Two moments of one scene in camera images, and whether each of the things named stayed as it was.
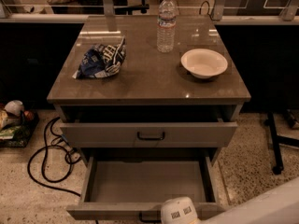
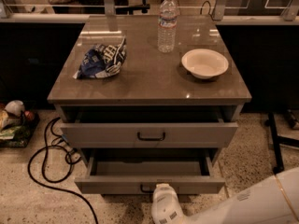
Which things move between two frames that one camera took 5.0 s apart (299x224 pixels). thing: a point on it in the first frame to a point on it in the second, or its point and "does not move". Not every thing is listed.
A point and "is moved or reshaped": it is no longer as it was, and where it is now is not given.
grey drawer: x=133 y=188 is moved or reshaped
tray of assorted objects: x=17 y=124 does not move
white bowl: x=204 y=63 does not move
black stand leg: x=275 y=140 does not move
